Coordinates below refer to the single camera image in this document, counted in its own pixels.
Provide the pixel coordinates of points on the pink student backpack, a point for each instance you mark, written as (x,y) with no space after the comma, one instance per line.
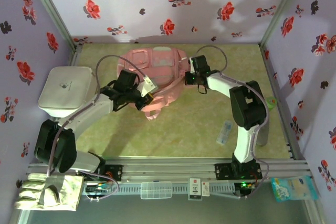
(157,64)

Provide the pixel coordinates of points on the clear plastic pen case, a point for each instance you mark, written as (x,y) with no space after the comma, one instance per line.
(224,133)

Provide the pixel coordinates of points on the green plastic bottle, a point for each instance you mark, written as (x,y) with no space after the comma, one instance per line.
(272,102)

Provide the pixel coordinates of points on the grey pencil case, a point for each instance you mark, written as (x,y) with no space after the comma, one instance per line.
(263,140)

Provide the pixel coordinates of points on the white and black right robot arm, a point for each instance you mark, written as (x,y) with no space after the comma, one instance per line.
(248,145)

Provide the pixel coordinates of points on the blue wet wipes pack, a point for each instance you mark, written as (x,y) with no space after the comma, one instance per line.
(294,188)

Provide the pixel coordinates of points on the white lidded storage box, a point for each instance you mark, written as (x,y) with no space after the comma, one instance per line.
(65,87)

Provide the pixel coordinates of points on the clear plastic organizer box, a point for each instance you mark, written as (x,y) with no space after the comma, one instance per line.
(156,190)

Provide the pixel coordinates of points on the black and white card box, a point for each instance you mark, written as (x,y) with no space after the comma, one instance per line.
(194,188)

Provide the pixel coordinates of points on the small white box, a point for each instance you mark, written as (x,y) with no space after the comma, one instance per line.
(205,188)

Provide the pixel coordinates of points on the white canvas work gloves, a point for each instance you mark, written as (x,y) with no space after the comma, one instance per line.
(50,195)

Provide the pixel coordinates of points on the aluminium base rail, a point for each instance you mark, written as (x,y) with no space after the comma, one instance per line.
(168,170)

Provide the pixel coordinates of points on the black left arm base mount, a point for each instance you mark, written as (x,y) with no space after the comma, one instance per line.
(114,171)

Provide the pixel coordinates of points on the aluminium frame post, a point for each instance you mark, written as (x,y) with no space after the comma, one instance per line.
(280,11)
(53,11)

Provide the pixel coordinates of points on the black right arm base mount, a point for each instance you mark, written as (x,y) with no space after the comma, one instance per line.
(223,171)

